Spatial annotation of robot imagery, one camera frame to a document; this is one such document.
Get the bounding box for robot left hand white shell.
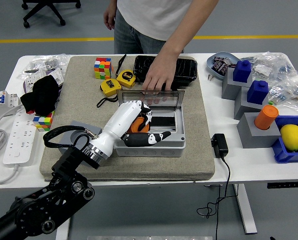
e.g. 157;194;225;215
88;99;172;161

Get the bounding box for person's left hand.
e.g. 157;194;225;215
141;53;179;91

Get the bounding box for person's right hand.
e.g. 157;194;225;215
103;4;119;31

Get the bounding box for orange cylinder battery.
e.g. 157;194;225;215
127;116;151;135
253;104;280;131

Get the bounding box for grey block with round hole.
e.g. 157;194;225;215
59;120;104;156

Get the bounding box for grey electrical box clear lid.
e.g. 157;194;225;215
113;89;187;158

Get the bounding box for black plastic tray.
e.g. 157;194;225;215
133;55;199;92

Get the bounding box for yellow tape measure black label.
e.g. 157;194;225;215
115;53;137;89

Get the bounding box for person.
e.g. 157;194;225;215
113;0;220;55

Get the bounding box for large colourful puzzle cube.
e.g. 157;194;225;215
93;57;114;80

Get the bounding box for grey-brown mat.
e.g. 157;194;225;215
39;55;216;183

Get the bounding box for dark wrapped candies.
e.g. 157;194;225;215
212;56;237;75

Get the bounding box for blue-grey dish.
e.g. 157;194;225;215
205;51;241;81

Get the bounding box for black office chair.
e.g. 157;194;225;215
21;0;82;29

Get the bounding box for grey block holding blue block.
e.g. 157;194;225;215
233;87;270;120
221;66;254;101

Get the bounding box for clear bag of dark parts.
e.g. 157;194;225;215
23;53;71;73

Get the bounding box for small colourful puzzle cube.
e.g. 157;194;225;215
32;109;56;132

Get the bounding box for white socket in clear bag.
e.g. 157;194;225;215
22;67;65;93

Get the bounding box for blue block with knob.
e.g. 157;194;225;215
246;79;269;105
232;59;253;83

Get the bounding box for black cloth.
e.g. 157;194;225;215
20;75;61;116

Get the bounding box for black power adapter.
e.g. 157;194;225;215
211;133;229;159

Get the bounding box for white power strip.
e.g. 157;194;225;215
2;108;37;165

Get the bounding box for clear bag of white parts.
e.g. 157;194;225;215
251;61;275;81

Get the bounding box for grey block holding orange cylinder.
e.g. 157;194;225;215
236;111;282;149

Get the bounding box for white circuit breaker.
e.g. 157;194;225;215
0;89;24;119

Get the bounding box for white table leg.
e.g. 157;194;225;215
232;184;258;235
55;217;72;240

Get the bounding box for clear bag of mixed parts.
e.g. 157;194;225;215
267;81;298;113

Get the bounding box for clear bag of blue parts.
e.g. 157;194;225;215
271;51;298;81

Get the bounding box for blue plastic bin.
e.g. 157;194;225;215
271;114;298;165

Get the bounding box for yellow lemon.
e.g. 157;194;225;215
279;124;298;152

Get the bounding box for black table control panel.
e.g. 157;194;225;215
266;181;298;190

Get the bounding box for yellow tape measure black strap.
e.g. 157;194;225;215
96;78;123;108

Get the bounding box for black adapter cord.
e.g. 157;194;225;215
196;154;232;240

